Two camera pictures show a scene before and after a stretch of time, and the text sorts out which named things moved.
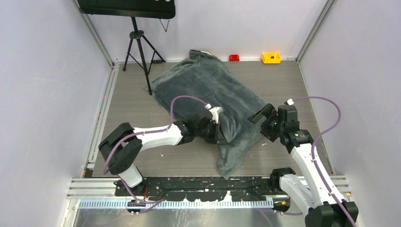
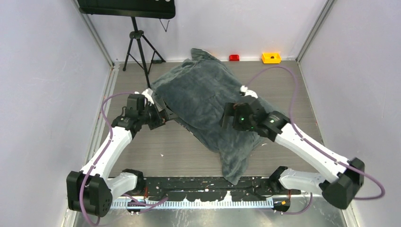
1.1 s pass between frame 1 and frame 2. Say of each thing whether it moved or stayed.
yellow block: stayed
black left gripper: moved
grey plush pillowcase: stayed
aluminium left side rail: stayed
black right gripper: moved
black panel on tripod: stayed
